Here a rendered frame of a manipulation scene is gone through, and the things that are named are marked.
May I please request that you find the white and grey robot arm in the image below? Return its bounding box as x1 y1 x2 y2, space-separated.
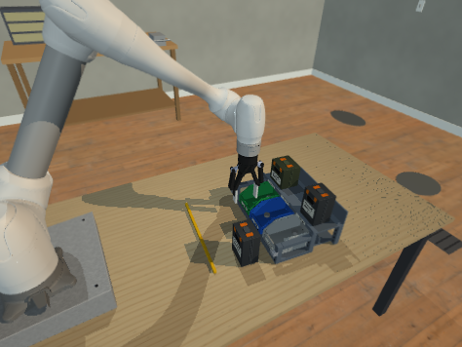
0 0 265 324

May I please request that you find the blue open bin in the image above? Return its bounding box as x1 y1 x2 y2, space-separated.
250 196 294 235

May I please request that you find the grey open bin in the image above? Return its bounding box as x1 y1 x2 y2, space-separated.
263 213 309 254

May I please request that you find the green bin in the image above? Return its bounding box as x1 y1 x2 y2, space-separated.
240 181 280 215

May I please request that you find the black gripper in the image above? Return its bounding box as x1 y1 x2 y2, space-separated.
228 154 264 204

